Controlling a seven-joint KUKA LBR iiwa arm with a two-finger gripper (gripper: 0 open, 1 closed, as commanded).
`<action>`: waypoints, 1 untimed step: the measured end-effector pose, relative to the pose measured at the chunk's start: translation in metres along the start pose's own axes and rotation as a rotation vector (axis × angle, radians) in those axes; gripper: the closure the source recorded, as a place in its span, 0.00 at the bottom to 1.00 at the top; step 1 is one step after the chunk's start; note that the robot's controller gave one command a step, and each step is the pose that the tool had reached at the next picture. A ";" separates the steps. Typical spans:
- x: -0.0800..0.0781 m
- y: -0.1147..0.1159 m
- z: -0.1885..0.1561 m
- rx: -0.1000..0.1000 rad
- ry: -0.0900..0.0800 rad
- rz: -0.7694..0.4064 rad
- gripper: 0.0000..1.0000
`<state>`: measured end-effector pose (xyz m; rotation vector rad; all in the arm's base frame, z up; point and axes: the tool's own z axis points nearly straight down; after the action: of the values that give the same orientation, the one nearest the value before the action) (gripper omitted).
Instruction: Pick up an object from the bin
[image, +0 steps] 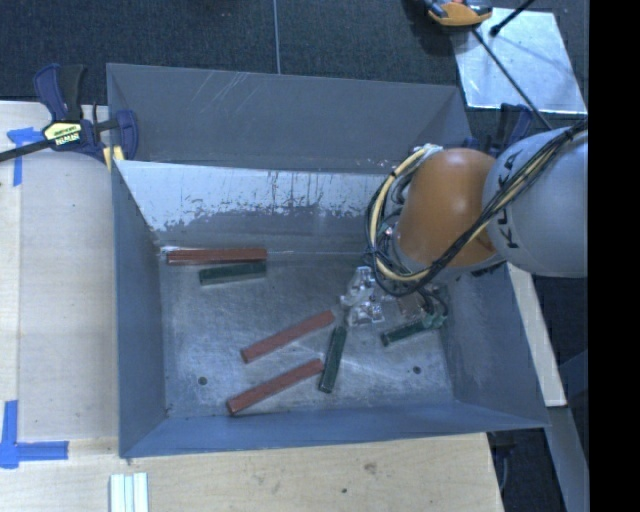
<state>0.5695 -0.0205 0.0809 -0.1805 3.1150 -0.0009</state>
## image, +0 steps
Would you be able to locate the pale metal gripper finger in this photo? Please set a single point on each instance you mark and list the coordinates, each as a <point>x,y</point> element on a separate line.
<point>368,314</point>
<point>361,284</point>

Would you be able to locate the dark green flat block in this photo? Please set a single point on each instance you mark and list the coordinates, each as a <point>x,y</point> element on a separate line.
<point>403,333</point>
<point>232,274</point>
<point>333,359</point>

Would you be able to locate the red-brown flat block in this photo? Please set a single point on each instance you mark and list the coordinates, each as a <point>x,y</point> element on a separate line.
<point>275,386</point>
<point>215,256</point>
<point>287,336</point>

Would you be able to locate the grey metal bin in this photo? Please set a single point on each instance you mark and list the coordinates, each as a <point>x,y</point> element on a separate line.
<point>280,125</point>

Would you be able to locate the pale wood board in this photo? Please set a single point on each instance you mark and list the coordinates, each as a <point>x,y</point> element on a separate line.
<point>65,300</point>

